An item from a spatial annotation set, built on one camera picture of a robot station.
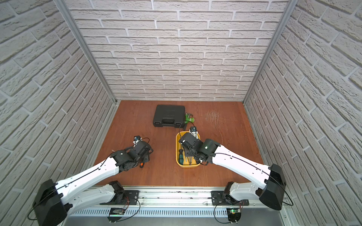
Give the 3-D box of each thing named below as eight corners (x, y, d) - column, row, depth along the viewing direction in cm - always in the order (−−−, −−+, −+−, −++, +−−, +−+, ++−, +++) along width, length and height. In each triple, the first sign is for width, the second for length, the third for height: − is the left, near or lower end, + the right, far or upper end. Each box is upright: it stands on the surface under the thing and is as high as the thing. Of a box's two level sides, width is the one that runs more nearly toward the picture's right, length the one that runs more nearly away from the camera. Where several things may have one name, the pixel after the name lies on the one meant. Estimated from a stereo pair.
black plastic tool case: (154, 127, 105) (153, 122, 100) (157, 110, 116) (156, 104, 111) (184, 128, 105) (184, 122, 100) (185, 110, 116) (185, 104, 111)
